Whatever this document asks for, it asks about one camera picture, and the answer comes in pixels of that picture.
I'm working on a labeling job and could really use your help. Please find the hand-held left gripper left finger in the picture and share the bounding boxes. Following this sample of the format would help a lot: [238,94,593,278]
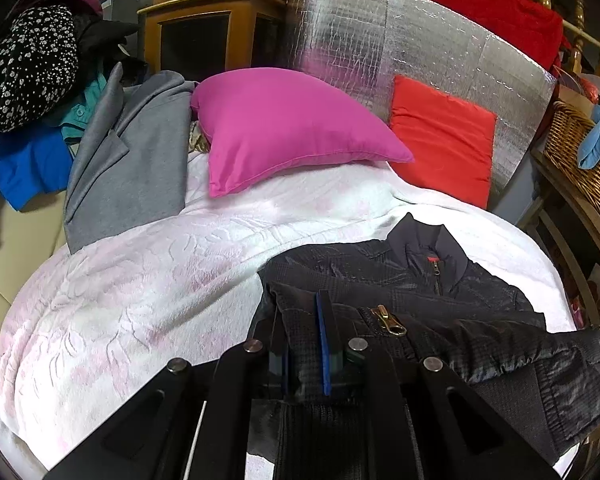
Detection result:
[47,310,291,480]

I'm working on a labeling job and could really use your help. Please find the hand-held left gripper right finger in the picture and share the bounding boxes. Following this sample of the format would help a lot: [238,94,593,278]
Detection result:
[316,290,566,480]

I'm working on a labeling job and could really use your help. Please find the dark quilted jacket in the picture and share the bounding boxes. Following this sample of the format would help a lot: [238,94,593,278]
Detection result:
[250,212,600,471]

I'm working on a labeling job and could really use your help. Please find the white textured blanket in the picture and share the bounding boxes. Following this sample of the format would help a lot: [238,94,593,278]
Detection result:
[0,152,578,480]

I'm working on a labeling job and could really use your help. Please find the pink pillow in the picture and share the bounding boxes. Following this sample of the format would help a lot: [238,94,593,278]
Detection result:
[190,70,415,198]

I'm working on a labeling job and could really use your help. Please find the red pillow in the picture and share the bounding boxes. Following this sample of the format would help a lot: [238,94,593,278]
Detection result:
[389,75,498,211]

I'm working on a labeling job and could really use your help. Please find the grey coat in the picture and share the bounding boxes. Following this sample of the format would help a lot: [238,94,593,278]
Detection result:
[62,62,201,256]

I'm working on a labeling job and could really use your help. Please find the beige cushion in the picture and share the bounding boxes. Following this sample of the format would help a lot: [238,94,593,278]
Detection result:
[0,180,73,311]

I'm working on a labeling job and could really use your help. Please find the wicker basket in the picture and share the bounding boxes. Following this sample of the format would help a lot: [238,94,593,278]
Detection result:
[545,100,600,221]

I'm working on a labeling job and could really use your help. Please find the silver insulation sheet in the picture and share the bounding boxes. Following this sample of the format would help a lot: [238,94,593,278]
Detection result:
[280,0,558,206]

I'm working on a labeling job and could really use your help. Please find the teal cloth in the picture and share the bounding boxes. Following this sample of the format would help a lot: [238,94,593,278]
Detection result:
[55,72,111,146]

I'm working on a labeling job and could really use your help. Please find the light blue cloth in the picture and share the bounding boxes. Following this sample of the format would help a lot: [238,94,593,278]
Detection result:
[577,104,600,171]

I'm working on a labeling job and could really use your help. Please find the wooden cabinet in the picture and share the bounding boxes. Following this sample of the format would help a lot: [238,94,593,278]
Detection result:
[137,0,291,83]

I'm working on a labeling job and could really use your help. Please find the red quilted blanket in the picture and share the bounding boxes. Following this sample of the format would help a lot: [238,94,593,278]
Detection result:
[360,0,566,73]

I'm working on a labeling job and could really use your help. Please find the black white dotted cloth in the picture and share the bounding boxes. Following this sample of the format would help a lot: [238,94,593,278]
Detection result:
[0,4,81,133]

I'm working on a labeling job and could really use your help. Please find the wooden rack frame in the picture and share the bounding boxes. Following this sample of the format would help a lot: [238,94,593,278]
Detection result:
[527,150,600,321]

